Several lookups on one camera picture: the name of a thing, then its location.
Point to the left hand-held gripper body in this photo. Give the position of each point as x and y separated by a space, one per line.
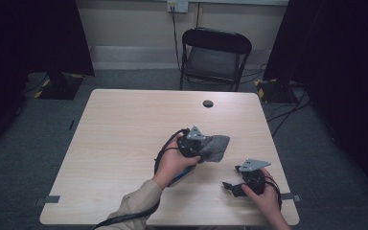
191 145

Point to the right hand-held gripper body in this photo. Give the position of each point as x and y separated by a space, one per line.
255 180

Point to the grey terry cloth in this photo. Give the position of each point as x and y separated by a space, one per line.
217 148

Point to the person's right hand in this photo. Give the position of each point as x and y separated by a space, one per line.
268 199

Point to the person's left hand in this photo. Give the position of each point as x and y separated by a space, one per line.
169 164

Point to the grey tape strip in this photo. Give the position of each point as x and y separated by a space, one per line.
292 197
48 200

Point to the black stand base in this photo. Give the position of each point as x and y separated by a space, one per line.
60 87
274 91

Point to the black folding chair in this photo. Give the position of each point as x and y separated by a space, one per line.
215 60

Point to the dark curtain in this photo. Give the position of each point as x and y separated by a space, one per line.
28 38
341 64

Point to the white wall socket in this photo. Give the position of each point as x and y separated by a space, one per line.
178 5

